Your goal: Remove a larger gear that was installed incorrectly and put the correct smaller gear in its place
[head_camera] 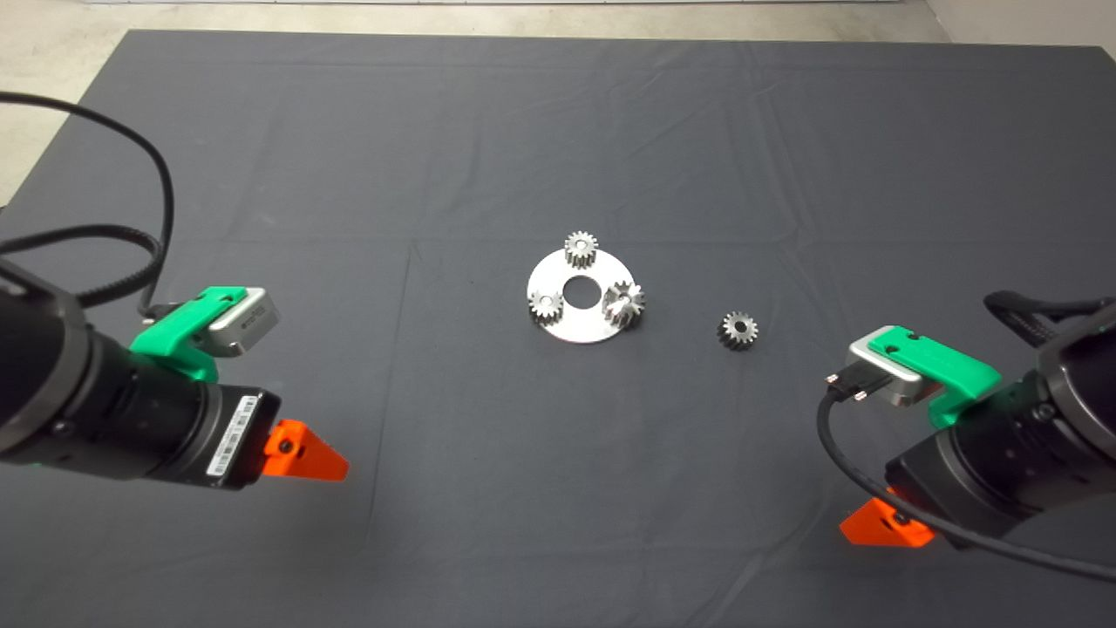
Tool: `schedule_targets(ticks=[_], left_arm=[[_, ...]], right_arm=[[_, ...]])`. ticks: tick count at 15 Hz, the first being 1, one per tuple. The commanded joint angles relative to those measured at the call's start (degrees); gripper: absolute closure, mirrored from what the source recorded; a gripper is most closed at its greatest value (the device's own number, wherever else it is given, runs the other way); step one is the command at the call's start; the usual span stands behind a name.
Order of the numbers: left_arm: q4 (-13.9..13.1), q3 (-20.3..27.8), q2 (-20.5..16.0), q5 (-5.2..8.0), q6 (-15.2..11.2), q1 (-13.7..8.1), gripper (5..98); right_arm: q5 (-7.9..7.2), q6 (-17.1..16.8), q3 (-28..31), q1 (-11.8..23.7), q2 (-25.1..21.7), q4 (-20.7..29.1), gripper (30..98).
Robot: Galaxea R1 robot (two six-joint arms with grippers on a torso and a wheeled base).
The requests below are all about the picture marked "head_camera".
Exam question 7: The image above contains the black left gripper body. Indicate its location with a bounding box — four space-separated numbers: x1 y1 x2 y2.
87 333 282 491

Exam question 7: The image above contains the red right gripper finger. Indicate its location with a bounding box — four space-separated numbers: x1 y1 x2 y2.
840 497 936 548

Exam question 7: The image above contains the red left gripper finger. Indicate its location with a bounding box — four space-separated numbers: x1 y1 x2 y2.
263 420 350 482

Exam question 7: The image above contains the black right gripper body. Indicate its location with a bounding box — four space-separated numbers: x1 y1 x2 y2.
887 375 1078 549

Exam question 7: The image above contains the small dark steel gear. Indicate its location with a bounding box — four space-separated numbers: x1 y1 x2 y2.
718 311 759 352

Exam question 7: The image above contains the larger steel gear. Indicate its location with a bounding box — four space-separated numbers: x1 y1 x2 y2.
603 281 647 331

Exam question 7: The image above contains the dark grey table cloth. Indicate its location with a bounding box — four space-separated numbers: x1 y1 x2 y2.
0 29 1116 628

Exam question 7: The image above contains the round metal plate with hole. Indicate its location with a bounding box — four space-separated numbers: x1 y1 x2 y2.
527 247 638 345

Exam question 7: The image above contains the green left camera mount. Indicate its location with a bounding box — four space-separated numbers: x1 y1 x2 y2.
129 286 248 385

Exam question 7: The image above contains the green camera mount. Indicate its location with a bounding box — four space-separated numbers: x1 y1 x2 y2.
129 286 248 385
869 325 1004 428

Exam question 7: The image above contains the green right camera mount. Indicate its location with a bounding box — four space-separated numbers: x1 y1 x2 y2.
869 325 1004 428

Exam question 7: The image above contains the silver right camera box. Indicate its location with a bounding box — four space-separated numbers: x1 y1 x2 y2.
847 331 942 408

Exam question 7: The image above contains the silver camera box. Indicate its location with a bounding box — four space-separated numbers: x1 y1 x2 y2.
187 288 280 358
847 331 942 408

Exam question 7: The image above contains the silver left camera box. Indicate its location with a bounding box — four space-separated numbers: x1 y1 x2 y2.
187 288 280 358

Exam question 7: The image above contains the black corrugated left cable conduit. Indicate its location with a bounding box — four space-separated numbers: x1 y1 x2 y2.
0 225 165 308

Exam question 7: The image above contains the thin black left camera cable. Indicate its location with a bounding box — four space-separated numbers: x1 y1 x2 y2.
0 92 175 317

